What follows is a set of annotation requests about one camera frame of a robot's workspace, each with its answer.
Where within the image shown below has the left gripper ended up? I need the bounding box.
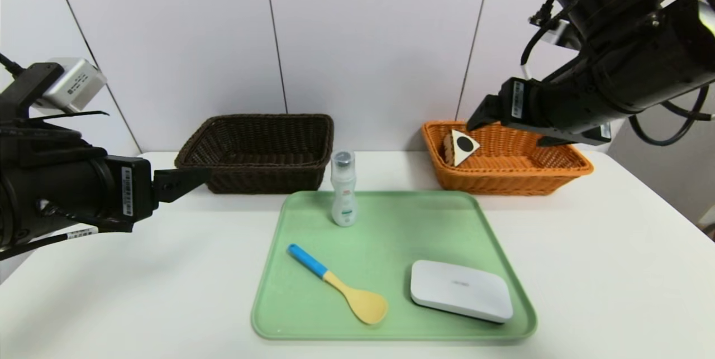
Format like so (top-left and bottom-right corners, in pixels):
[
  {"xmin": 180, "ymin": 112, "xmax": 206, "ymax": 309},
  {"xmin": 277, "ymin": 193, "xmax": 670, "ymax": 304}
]
[{"xmin": 4, "ymin": 154, "xmax": 212, "ymax": 248}]

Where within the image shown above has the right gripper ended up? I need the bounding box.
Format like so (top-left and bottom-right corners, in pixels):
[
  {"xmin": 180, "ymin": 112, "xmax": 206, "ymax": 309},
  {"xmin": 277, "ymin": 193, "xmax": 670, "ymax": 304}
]
[{"xmin": 466, "ymin": 67, "xmax": 606, "ymax": 135}]

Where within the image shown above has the chocolate blueberry cake slice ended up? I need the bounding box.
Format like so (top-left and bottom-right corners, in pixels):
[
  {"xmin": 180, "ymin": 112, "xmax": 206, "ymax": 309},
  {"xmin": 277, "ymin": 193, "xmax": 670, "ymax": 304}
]
[{"xmin": 443, "ymin": 129, "xmax": 481, "ymax": 167}]

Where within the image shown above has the clear lotion bottle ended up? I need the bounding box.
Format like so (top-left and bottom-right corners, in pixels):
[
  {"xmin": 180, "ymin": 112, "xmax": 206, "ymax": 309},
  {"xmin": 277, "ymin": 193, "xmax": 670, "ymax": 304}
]
[{"xmin": 331, "ymin": 150, "xmax": 358, "ymax": 228}]

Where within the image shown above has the blue and yellow spoon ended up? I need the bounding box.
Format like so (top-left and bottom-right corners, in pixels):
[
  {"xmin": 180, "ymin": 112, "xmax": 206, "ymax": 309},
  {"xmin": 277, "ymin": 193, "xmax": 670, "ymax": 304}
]
[{"xmin": 288, "ymin": 243, "xmax": 389, "ymax": 326}]

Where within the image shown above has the orange wicker basket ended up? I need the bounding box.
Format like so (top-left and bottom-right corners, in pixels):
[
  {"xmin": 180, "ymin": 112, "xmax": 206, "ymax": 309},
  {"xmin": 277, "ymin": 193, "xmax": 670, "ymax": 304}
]
[{"xmin": 421, "ymin": 120, "xmax": 594, "ymax": 197}]

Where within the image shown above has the dark brown wicker basket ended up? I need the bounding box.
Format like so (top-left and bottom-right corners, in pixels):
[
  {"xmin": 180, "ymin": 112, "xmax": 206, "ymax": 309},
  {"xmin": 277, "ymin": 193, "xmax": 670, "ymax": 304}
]
[{"xmin": 174, "ymin": 113, "xmax": 335, "ymax": 195}]

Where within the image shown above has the white rectangular case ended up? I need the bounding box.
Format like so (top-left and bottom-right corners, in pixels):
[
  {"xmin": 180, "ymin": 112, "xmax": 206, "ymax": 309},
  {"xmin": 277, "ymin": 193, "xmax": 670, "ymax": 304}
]
[{"xmin": 411, "ymin": 260, "xmax": 514, "ymax": 324}]

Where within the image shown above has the green plastic tray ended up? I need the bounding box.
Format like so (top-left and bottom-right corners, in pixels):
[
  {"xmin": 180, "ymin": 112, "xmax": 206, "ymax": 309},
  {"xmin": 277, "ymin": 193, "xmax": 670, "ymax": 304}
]
[{"xmin": 250, "ymin": 190, "xmax": 538, "ymax": 342}]

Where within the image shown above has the black cable with white label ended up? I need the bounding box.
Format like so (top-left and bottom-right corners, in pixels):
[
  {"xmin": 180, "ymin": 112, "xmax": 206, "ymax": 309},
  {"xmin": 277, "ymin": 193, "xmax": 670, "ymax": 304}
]
[{"xmin": 0, "ymin": 227, "xmax": 100, "ymax": 262}]

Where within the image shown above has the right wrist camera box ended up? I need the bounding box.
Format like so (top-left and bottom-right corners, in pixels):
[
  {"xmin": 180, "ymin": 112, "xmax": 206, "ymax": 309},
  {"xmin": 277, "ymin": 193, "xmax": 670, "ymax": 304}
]
[{"xmin": 539, "ymin": 17, "xmax": 584, "ymax": 50}]

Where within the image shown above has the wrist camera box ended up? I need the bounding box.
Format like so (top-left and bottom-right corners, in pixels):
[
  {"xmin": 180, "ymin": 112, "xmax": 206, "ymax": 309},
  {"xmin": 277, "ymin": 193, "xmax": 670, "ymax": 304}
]
[
  {"xmin": 35, "ymin": 58, "xmax": 108, "ymax": 114},
  {"xmin": 539, "ymin": 17, "xmax": 584, "ymax": 50}
]

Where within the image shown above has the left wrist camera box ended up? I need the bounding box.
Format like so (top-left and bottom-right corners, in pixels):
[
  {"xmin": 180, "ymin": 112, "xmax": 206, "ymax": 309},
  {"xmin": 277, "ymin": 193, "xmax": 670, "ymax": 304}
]
[{"xmin": 35, "ymin": 58, "xmax": 108, "ymax": 114}]

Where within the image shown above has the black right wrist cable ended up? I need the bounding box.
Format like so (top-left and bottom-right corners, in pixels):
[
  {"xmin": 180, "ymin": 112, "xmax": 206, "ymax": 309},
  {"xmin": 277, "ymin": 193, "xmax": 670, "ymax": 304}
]
[{"xmin": 628, "ymin": 84, "xmax": 715, "ymax": 147}]

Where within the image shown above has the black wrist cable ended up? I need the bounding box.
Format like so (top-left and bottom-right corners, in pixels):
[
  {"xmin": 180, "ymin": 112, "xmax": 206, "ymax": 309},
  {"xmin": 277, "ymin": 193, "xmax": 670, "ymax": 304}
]
[
  {"xmin": 0, "ymin": 52, "xmax": 26, "ymax": 76},
  {"xmin": 628, "ymin": 84, "xmax": 715, "ymax": 147}
]

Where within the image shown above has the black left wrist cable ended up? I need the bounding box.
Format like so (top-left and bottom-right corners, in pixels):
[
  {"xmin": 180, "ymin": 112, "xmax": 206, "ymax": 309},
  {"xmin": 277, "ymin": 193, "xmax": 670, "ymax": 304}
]
[{"xmin": 0, "ymin": 52, "xmax": 26, "ymax": 76}]

